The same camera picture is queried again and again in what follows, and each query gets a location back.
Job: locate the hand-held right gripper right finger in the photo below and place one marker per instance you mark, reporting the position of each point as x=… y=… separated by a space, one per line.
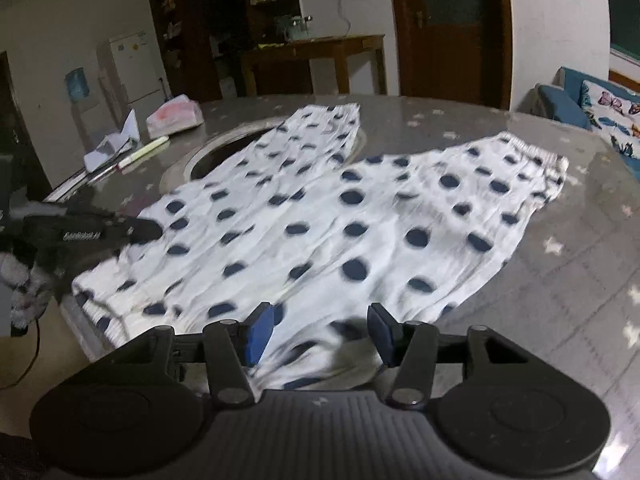
x=382 y=335

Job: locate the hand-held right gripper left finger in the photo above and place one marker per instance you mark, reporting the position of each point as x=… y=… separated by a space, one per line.
x=260 y=335

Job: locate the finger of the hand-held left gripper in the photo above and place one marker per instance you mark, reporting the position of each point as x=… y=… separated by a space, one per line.
x=144 y=230

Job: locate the white polka dot pants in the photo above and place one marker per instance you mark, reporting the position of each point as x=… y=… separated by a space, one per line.
x=350 y=200

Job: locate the white marker pen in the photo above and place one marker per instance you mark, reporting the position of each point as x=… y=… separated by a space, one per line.
x=145 y=152

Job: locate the white folded papers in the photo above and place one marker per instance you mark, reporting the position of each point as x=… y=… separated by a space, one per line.
x=110 y=147

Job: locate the built-in round induction cooker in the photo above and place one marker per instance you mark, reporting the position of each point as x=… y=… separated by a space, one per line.
x=220 y=152

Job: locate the pink and white tissue pack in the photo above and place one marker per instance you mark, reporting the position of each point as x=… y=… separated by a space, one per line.
x=175 y=115

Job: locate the blue water dispenser bottle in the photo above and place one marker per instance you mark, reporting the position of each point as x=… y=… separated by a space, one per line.
x=77 y=85

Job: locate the white fridge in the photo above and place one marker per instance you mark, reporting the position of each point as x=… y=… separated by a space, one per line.
x=132 y=70

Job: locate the grey star quilted table cover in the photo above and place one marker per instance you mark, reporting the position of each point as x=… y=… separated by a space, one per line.
x=550 y=270

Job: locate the dark wooden cabinet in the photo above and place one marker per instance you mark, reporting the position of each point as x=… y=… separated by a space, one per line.
x=200 y=35

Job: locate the wooden side table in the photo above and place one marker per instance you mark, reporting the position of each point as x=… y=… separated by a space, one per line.
x=310 y=47

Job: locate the glass fish tank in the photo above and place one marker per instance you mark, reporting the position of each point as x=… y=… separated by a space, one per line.
x=295 y=25

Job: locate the blue sofa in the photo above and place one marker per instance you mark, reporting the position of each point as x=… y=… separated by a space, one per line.
x=560 y=102

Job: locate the brown wooden door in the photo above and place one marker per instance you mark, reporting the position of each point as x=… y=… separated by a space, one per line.
x=450 y=25

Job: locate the butterfly print pillow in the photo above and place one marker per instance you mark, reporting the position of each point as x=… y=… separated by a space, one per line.
x=612 y=112

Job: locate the dark window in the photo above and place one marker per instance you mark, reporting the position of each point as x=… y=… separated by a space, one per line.
x=625 y=5

